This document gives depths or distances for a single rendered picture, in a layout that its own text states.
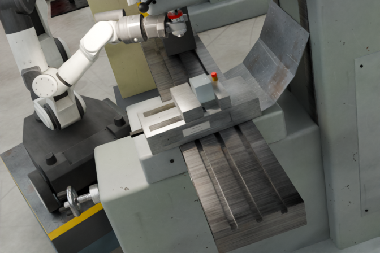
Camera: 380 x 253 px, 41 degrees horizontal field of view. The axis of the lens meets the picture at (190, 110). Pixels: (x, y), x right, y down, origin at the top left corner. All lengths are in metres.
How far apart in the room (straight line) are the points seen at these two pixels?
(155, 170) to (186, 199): 0.19
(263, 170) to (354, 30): 0.51
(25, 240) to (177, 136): 1.64
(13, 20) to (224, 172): 0.80
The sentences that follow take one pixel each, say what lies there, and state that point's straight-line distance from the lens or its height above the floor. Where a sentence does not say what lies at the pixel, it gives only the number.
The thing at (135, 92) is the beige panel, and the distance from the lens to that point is 3.67.
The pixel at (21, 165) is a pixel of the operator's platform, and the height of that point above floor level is 0.40.
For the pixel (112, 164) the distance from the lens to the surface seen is 1.84.
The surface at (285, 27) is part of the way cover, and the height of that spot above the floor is 1.10.
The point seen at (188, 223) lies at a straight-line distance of 1.87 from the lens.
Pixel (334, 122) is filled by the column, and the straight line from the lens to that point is 1.71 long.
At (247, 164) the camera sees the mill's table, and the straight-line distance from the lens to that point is 1.37.
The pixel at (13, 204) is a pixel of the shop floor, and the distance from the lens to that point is 3.22.
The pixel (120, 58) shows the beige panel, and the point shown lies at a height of 0.35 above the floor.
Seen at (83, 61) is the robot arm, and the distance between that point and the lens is 1.66.
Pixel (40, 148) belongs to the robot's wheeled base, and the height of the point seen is 0.57.
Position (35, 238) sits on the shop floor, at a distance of 2.93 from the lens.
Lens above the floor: 1.88
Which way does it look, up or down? 34 degrees down
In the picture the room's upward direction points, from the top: 15 degrees counter-clockwise
